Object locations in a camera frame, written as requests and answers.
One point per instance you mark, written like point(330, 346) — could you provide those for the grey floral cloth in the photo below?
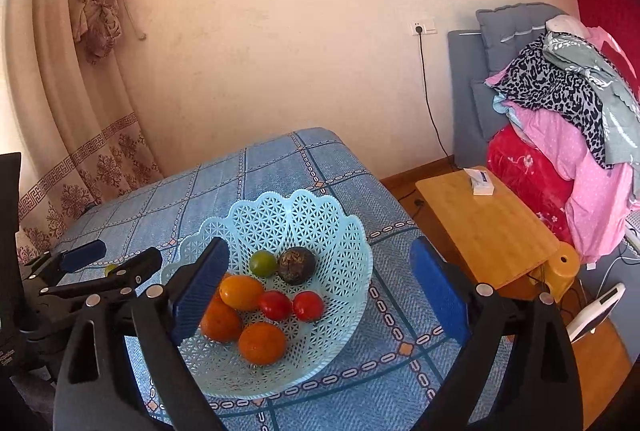
point(600, 76)

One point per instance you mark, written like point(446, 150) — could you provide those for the white cloth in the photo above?
point(565, 23)

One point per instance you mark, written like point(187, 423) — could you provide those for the light blue lattice basket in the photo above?
point(300, 221)

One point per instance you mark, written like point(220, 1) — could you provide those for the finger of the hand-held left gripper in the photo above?
point(135, 268)
point(82, 256)

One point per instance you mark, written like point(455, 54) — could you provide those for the curtain tieback tassel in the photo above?
point(100, 11)

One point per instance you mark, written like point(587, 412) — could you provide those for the pile of clothes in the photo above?
point(595, 191)

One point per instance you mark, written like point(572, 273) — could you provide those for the grey padded chair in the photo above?
point(462, 86)

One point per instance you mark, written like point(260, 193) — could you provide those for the round orange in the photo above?
point(222, 321)
point(261, 343)

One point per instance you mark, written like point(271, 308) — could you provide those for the red floral blanket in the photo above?
point(530, 176)

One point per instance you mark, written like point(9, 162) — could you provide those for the dark brown avocado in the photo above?
point(296, 265)

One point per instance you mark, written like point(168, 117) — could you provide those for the small wooden table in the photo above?
point(480, 231)

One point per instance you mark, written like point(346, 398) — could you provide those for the beige patterned curtain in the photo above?
point(50, 86)

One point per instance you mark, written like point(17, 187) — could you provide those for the white electronic device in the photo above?
point(597, 311)

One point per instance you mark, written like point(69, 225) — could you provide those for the yellow plastic stool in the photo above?
point(562, 268)

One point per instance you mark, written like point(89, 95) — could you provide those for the red tomato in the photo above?
point(307, 306)
point(275, 305)

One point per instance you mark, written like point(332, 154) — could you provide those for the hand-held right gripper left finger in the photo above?
point(200, 291)

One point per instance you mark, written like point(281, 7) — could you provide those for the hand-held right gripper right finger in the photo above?
point(440, 291)

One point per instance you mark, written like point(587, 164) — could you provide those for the grey quilted cushion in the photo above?
point(515, 28)

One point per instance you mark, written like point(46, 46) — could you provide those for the oval yellow-orange fruit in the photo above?
point(242, 292)

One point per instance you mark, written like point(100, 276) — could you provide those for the white flat box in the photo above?
point(480, 181)

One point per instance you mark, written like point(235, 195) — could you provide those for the leopard print cloth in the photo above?
point(550, 86)

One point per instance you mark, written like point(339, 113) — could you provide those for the small green fruit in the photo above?
point(110, 269)
point(263, 263)

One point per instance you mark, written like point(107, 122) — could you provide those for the white wall socket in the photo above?
point(423, 27)

